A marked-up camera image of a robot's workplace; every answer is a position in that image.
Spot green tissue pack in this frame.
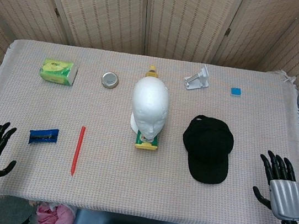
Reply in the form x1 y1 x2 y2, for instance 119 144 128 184
38 57 80 88

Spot woven table cloth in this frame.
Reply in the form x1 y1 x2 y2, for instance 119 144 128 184
0 30 299 224

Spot red pen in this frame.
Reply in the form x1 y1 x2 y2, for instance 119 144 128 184
68 125 87 183

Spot white foam mannequin head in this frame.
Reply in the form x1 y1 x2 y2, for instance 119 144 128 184
126 75 173 142

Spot round metal tin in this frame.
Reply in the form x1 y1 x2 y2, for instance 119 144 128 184
99 70 121 90

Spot pink plastic bag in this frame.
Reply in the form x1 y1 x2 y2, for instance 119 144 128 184
34 201 78 224

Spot blue snack wrapper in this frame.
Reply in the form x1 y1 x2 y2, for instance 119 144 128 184
28 125 60 148

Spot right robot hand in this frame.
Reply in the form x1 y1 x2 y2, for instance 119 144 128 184
249 149 299 223

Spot yellow bottle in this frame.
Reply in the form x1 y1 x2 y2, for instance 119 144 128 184
145 64 161 80

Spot white plastic stand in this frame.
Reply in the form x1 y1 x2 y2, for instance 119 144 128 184
181 61 212 94

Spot bamboo folding screen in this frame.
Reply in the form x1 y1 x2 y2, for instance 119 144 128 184
0 0 299 145

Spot blue square sponge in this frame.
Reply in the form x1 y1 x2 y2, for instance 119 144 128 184
229 86 243 98

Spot black baseball cap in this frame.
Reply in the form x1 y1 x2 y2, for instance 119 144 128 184
176 112 238 188

